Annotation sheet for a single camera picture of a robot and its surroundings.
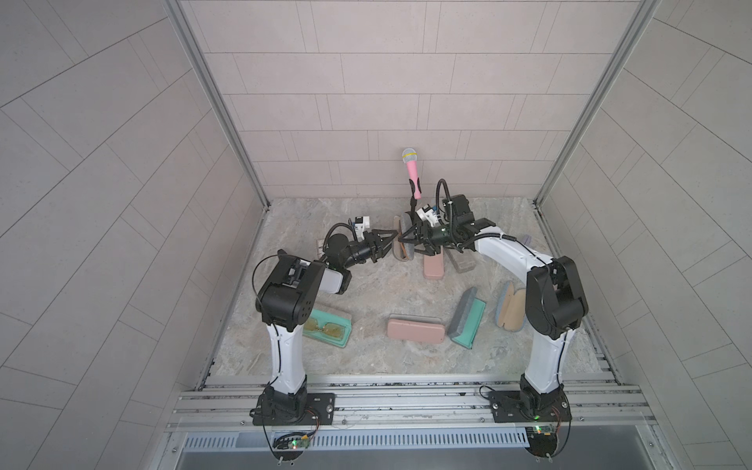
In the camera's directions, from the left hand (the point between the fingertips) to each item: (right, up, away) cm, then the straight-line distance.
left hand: (401, 240), depth 86 cm
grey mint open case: (+18, -22, -5) cm, 29 cm away
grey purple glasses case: (+44, -1, +13) cm, 46 cm away
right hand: (+1, 0, -2) cm, 2 cm away
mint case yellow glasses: (-21, -25, -3) cm, 33 cm away
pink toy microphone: (+3, +27, +8) cm, 28 cm away
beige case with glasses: (0, -3, -3) cm, 5 cm away
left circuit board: (-26, -44, -21) cm, 55 cm away
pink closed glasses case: (+6, -25, -5) cm, 26 cm away
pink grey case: (+11, -9, +10) cm, 18 cm away
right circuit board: (+33, -46, -18) cm, 59 cm away
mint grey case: (+21, -8, +10) cm, 24 cm away
